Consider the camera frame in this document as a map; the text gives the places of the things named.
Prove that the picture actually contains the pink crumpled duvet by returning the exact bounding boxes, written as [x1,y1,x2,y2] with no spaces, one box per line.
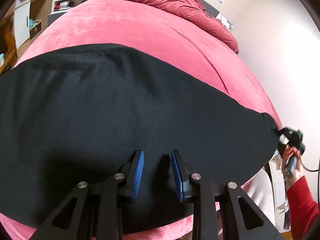
[93,0,239,54]

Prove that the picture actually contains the wooden white cabinet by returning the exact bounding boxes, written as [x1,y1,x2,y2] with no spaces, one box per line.
[13,0,53,48]

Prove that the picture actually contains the black pants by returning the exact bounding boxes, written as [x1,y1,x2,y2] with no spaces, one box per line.
[1,44,278,234]

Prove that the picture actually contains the red right sleeve forearm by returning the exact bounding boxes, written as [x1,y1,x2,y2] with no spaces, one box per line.
[286,176,319,239]

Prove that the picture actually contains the pink bed sheet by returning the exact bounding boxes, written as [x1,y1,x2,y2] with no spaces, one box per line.
[1,0,281,239]

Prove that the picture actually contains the person's right hand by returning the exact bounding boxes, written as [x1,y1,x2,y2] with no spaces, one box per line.
[282,145,303,186]

